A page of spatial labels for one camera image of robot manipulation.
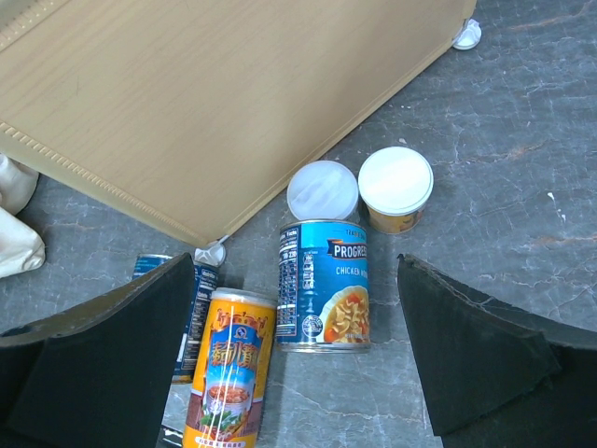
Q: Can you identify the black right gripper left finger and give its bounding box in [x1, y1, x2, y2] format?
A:
[1, 253, 194, 447]

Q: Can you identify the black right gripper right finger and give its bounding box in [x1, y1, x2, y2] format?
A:
[397, 255, 596, 447]

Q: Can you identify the tall yellow drink can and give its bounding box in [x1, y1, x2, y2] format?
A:
[182, 287, 276, 447]

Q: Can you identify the blue Progresso soup can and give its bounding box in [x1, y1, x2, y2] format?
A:
[276, 219, 371, 353]

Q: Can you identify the wooden cube counter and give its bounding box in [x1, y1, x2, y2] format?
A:
[1, 1, 476, 246]

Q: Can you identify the blue soup can lying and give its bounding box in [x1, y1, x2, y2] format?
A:
[132, 253, 219, 385]

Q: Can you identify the beige cloth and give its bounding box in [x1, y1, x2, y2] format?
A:
[1, 154, 46, 278]

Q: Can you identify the orange cup white lid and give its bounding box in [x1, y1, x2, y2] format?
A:
[357, 147, 434, 234]

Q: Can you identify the clear lid small cup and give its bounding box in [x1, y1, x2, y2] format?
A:
[286, 161, 359, 221]

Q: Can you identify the white corner connector foot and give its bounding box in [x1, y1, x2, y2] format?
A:
[452, 19, 482, 50]

